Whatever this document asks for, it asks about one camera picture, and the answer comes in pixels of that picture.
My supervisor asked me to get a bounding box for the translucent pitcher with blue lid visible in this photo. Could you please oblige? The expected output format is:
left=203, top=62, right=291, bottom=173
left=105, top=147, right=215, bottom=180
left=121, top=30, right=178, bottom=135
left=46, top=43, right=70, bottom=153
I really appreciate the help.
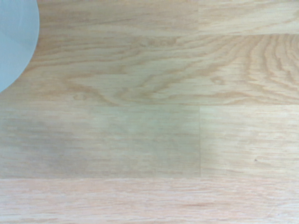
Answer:
left=0, top=0, right=40, bottom=93

